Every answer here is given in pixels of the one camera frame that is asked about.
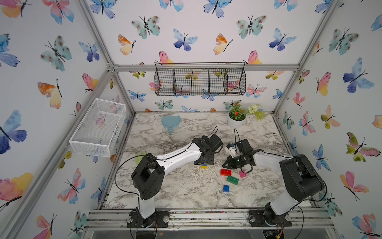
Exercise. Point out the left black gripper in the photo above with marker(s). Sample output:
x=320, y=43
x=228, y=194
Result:
x=211, y=161

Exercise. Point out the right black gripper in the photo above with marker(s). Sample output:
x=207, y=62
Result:
x=230, y=163

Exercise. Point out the pink small lego brick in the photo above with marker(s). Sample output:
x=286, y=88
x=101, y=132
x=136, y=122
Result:
x=242, y=174

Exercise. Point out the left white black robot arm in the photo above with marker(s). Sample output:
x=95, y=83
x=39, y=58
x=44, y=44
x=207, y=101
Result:
x=148, y=176

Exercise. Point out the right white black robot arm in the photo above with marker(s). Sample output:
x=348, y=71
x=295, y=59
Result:
x=301, y=180

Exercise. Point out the red lego brick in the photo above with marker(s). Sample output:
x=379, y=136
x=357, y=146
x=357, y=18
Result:
x=225, y=172

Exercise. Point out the green lego brick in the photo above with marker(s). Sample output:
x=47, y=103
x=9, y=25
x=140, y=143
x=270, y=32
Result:
x=232, y=180

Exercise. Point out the blue small lego brick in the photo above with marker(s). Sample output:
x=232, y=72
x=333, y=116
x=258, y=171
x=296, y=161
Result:
x=226, y=188

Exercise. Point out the potted plant white pot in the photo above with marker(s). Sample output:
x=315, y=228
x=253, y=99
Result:
x=237, y=115

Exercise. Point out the teal hand mirror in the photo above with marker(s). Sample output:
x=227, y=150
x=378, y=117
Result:
x=171, y=122

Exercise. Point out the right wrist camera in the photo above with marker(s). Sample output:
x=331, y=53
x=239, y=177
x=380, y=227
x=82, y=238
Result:
x=231, y=149

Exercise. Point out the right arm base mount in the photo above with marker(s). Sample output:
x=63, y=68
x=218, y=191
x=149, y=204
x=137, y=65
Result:
x=266, y=218

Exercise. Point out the black wire wall basket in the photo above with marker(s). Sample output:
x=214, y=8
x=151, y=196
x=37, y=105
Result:
x=200, y=79

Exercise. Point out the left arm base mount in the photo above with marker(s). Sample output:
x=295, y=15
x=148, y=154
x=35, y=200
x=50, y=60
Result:
x=159, y=219

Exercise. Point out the aluminium front rail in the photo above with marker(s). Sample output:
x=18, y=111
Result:
x=193, y=219

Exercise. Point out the white mesh wall basket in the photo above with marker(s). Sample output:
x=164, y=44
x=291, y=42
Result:
x=96, y=135

